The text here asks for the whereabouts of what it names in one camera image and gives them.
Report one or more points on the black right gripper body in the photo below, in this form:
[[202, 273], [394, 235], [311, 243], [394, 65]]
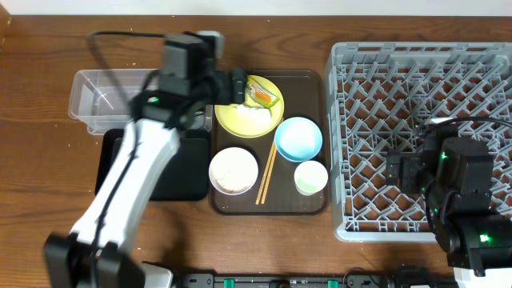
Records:
[[412, 170]]

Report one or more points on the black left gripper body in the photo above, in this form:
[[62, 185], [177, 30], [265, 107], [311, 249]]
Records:
[[238, 86]]

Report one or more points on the green snack wrapper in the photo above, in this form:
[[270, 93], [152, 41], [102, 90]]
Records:
[[259, 94]]

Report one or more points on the white tissue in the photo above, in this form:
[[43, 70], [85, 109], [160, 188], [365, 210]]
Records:
[[253, 114]]

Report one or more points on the white rice bowl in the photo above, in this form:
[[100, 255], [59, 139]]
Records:
[[233, 171]]

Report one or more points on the white cup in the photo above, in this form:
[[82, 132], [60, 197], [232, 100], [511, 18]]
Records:
[[310, 177]]

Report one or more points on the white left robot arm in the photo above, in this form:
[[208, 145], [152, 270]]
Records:
[[97, 251]]

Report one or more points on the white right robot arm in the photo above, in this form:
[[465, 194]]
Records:
[[453, 176]]

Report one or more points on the black waste tray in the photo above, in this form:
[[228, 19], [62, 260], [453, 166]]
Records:
[[185, 177]]

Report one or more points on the grey dishwasher rack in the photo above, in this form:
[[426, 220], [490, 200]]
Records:
[[377, 94]]

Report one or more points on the clear plastic waste bin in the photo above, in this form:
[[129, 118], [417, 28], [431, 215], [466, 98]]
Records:
[[95, 101]]

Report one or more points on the yellow plate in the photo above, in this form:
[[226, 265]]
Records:
[[228, 119]]

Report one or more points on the light blue bowl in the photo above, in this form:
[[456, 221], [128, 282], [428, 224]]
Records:
[[298, 139]]

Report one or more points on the wooden chopstick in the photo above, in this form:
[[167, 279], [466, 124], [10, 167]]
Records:
[[270, 176], [265, 173]]

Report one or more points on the brown serving tray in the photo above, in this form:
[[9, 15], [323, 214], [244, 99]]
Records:
[[304, 97]]

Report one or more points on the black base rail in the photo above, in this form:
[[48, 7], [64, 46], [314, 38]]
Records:
[[350, 280]]

